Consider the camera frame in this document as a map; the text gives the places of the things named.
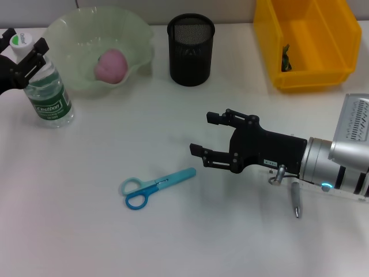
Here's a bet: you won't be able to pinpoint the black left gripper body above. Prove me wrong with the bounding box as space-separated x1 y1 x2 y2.
0 54 24 95

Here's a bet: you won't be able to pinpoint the pink peach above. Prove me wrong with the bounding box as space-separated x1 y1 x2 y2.
94 48 129 85

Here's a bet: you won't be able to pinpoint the blue teal scissors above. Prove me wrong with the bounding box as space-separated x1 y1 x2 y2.
119 167 197 210

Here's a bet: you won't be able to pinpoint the green plastic wrapper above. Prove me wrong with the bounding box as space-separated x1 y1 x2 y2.
280 43 293 72

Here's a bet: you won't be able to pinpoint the pale green glass fruit plate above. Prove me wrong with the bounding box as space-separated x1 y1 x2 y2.
42 7 155 98

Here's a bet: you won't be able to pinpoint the clear water bottle green label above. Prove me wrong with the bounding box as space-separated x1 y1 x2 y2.
9 32 75 129

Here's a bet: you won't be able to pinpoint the right gripper cable with plug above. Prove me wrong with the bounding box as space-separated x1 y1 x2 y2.
268 163 301 186

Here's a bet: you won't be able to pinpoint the yellow plastic bin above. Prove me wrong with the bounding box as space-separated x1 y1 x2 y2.
253 0 363 93

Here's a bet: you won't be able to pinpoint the silver pen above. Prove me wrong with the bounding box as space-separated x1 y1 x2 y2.
290 181 303 219

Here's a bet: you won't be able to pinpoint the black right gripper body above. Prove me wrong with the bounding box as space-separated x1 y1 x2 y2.
228 114 308 177

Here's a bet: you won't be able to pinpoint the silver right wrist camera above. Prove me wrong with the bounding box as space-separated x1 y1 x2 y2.
327 93 369 171

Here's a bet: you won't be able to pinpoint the black mesh pen cup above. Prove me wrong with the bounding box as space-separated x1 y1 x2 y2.
166 13 216 87

